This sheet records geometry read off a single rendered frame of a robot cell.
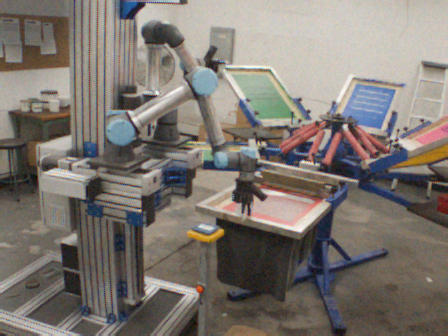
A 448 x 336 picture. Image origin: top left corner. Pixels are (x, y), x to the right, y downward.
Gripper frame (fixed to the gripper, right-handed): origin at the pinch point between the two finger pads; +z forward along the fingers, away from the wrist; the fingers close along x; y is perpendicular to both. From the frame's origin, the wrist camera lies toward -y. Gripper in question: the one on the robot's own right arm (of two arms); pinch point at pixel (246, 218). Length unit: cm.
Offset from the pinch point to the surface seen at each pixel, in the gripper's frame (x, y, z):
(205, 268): 20.9, 10.3, 21.8
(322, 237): -137, -2, 61
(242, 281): -7.5, 3.5, 40.3
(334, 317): -80, -34, 93
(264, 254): -8.2, -7.7, 20.9
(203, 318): 21, 11, 51
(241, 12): -471, 262, -119
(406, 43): -471, 8, -99
